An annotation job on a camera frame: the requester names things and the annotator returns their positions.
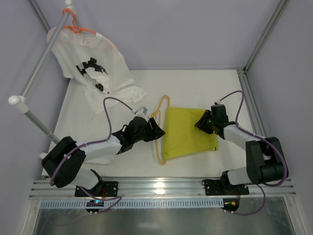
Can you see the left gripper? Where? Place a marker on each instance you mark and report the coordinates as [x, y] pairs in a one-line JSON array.
[[151, 129]]

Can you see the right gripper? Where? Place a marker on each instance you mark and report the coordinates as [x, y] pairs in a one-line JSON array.
[[207, 122]]

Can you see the yellow velvet hanger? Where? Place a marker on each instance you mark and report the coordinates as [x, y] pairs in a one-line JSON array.
[[157, 114]]

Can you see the yellow-green trousers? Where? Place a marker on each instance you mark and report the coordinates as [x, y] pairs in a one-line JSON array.
[[182, 137]]

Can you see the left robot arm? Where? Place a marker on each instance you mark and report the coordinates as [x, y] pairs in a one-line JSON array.
[[64, 162]]

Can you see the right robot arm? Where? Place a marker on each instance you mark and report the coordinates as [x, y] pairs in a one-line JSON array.
[[265, 161]]

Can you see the orange plastic hanger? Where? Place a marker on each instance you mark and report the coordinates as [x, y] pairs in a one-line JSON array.
[[74, 27]]

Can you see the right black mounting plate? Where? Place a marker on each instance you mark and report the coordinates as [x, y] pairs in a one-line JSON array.
[[222, 188]]

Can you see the black mounting plate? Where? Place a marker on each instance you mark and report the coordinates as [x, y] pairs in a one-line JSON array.
[[107, 189], [222, 188]]

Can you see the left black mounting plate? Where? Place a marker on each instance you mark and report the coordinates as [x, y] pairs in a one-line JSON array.
[[107, 189]]

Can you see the white printed t-shirt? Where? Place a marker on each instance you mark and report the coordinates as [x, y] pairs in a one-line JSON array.
[[98, 66]]

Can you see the grey clothes rack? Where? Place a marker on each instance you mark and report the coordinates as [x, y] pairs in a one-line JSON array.
[[36, 73]]

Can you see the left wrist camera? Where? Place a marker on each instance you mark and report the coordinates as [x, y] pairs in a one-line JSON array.
[[141, 112]]

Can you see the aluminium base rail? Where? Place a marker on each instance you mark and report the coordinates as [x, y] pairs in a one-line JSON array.
[[146, 187]]

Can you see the slotted cable duct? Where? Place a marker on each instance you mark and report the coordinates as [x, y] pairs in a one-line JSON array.
[[167, 203]]

